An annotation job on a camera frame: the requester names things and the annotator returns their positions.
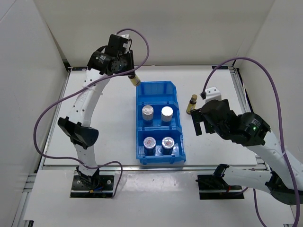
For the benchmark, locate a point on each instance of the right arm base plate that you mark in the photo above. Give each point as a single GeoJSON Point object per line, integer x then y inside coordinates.
{"type": "Point", "coordinates": [212, 189]}

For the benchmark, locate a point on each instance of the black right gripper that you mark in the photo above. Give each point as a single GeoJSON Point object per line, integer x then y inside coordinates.
{"type": "Point", "coordinates": [198, 117]}

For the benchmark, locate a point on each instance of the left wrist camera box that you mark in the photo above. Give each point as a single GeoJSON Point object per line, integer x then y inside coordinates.
{"type": "Point", "coordinates": [126, 36]}

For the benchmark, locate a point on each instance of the white bead jar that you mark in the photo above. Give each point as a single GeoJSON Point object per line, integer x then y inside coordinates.
{"type": "Point", "coordinates": [147, 114]}
{"type": "Point", "coordinates": [166, 115]}

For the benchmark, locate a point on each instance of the aluminium table edge rail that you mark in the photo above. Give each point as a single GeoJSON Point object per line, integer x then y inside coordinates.
{"type": "Point", "coordinates": [148, 168]}

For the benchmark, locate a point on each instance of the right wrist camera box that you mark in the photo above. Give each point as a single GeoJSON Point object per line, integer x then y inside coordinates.
{"type": "Point", "coordinates": [210, 94]}

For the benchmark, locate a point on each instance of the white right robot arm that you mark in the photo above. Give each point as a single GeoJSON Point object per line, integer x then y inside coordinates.
{"type": "Point", "coordinates": [284, 182]}

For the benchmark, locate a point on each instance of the blue three-compartment plastic bin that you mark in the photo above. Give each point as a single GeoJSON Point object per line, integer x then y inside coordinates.
{"type": "Point", "coordinates": [158, 94]}

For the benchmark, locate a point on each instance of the yellow label bottle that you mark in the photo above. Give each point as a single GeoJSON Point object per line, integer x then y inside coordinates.
{"type": "Point", "coordinates": [192, 104]}
{"type": "Point", "coordinates": [135, 80]}

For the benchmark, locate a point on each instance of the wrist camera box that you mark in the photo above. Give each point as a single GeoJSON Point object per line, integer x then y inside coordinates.
{"type": "Point", "coordinates": [210, 94]}
{"type": "Point", "coordinates": [126, 36]}

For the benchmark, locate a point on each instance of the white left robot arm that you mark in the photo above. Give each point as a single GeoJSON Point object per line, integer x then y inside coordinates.
{"type": "Point", "coordinates": [76, 125]}

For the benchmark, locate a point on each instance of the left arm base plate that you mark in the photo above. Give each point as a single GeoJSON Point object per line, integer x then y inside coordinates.
{"type": "Point", "coordinates": [104, 188]}

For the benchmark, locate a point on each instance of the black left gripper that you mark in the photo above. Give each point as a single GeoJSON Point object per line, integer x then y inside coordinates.
{"type": "Point", "coordinates": [129, 55]}

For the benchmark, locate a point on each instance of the right side aluminium rail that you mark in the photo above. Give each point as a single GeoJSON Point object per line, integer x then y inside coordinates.
{"type": "Point", "coordinates": [243, 94]}

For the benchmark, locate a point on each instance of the sauce jar white lid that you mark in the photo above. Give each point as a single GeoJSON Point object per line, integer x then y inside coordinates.
{"type": "Point", "coordinates": [149, 144]}
{"type": "Point", "coordinates": [167, 144]}

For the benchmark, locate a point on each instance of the left side aluminium rail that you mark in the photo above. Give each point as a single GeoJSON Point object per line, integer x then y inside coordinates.
{"type": "Point", "coordinates": [45, 144]}

